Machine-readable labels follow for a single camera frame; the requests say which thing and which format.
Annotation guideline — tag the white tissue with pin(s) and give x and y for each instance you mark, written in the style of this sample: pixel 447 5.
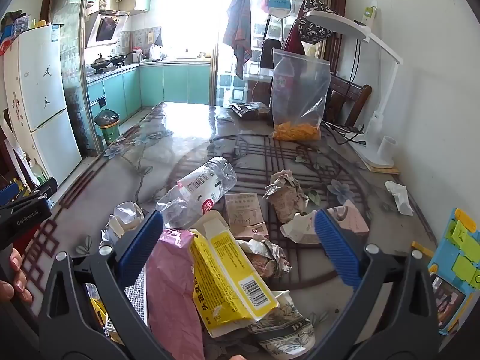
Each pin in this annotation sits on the white tissue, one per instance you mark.
pixel 399 195

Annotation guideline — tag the thin wooden board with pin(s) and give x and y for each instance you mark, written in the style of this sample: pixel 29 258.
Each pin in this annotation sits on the thin wooden board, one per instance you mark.
pixel 378 170

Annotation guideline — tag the clear plastic bottle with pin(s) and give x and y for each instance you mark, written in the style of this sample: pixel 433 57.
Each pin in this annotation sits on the clear plastic bottle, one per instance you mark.
pixel 202 191

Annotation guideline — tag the zip bag of orange snacks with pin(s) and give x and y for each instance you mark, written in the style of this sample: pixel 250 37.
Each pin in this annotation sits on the zip bag of orange snacks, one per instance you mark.
pixel 300 93

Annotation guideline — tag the teal kitchen cabinets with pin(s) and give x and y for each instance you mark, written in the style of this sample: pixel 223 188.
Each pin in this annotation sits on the teal kitchen cabinets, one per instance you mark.
pixel 176 82

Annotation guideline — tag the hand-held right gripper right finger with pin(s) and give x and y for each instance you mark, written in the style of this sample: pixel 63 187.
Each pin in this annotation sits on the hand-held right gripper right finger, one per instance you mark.
pixel 333 247

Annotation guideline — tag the foil wrapper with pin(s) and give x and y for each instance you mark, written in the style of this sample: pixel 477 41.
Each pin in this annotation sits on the foil wrapper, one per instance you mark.
pixel 266 260

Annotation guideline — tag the black patterned hanging bag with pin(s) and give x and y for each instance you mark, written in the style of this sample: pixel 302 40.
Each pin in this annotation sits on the black patterned hanging bag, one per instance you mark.
pixel 311 26

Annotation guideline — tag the white refrigerator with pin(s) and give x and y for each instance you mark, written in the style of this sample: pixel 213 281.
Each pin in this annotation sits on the white refrigerator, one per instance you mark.
pixel 41 93

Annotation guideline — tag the pink plastic bag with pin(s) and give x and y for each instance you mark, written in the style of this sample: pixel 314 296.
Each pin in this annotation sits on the pink plastic bag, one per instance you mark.
pixel 172 288

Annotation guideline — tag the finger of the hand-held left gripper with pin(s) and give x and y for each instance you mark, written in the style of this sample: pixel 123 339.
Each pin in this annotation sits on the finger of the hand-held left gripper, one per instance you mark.
pixel 47 187
pixel 9 194

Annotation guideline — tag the white cup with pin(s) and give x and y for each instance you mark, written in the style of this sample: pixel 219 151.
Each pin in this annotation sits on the white cup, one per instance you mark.
pixel 386 150

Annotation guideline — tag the hanging plaid towel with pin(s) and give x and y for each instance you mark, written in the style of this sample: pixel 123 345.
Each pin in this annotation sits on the hanging plaid towel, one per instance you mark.
pixel 238 26

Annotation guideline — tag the floral paper cup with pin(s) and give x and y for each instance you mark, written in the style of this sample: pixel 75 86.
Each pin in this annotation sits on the floral paper cup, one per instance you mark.
pixel 285 330

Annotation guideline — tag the crumpled silver foil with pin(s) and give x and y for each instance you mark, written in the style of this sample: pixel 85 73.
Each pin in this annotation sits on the crumpled silver foil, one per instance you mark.
pixel 125 215

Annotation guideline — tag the crumpled brown paper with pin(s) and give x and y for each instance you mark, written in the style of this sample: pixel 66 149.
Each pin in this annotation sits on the crumpled brown paper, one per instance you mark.
pixel 287 195

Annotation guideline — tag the white desk lamp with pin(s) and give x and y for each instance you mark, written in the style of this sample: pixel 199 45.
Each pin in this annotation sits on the white desk lamp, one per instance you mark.
pixel 337 22

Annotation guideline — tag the yellow strip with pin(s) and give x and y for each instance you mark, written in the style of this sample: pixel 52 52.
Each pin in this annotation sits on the yellow strip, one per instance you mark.
pixel 422 248

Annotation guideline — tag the dark wooden chair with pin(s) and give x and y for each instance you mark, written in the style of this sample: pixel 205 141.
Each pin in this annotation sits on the dark wooden chair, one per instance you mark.
pixel 352 93

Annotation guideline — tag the range hood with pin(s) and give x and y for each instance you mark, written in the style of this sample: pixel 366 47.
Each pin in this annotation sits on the range hood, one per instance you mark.
pixel 107 28

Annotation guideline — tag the pile of small household goods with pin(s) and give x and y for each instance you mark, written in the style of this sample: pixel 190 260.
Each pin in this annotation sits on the pile of small household goods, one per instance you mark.
pixel 18 24

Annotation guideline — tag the person's left hand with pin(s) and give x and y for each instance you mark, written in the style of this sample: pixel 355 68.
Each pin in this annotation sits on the person's left hand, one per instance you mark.
pixel 15 285

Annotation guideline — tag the black wok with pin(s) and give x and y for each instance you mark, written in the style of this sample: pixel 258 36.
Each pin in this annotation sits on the black wok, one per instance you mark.
pixel 100 62
pixel 119 58

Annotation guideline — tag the blue toy tablet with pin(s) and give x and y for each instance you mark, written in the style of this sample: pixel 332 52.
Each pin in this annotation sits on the blue toy tablet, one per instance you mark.
pixel 446 255

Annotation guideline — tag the yellow carton box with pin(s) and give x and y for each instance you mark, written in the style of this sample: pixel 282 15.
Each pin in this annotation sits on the yellow carton box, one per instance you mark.
pixel 228 270

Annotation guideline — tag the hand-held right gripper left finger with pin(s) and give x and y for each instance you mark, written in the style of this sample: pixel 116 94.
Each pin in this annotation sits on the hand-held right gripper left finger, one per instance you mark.
pixel 142 240

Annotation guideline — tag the green trash bin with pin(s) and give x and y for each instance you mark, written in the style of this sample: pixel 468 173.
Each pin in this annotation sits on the green trash bin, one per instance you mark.
pixel 108 131

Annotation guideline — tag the dark red hanging garment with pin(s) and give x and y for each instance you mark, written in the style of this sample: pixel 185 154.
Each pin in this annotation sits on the dark red hanging garment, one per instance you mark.
pixel 294 43

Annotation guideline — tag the pink strawberry snack box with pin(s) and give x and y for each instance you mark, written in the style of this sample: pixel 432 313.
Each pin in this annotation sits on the pink strawberry snack box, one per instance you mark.
pixel 352 221

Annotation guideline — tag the flat brown cardboard box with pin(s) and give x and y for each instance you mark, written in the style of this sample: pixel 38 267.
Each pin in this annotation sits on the flat brown cardboard box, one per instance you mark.
pixel 243 213

